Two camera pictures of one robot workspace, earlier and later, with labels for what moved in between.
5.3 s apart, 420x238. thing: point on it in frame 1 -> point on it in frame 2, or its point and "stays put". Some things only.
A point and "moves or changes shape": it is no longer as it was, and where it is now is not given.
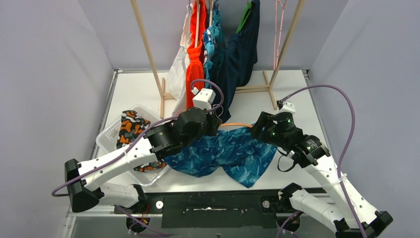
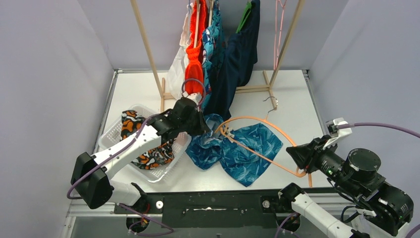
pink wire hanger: [275, 64] stays put
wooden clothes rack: [267, 88] stays put
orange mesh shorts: [195, 66] stays put
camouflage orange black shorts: [132, 125] stays put
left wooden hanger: [198, 3] stays put
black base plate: [210, 209] stays put
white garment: [177, 74] stays put
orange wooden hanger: [236, 124] -> [299, 174]
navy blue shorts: [236, 57] stays put
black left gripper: [214, 121] -> [195, 118]
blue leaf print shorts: [238, 150] moves or changes shape
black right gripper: [266, 120] -> [306, 155]
